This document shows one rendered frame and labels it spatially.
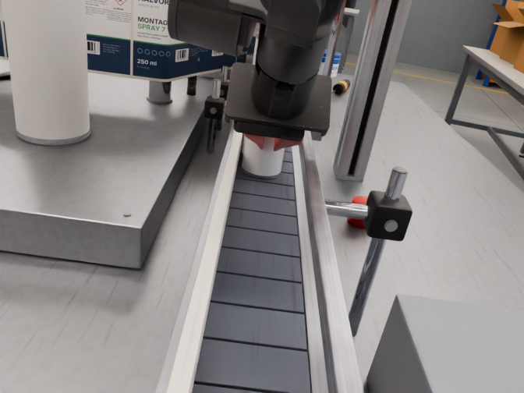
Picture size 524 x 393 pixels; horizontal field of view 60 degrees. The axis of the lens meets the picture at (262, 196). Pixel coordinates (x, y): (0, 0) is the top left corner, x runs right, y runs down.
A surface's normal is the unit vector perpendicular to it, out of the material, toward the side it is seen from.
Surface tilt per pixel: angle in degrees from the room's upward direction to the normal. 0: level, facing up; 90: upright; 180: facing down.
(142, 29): 90
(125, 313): 0
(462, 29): 90
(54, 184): 0
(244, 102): 39
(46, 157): 0
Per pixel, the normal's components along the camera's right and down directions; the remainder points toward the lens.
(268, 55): -0.68, 0.65
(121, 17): 0.04, 0.46
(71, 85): 0.81, 0.37
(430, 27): -0.22, 0.42
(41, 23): 0.29, 0.47
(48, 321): 0.14, -0.88
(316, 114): 0.10, -0.40
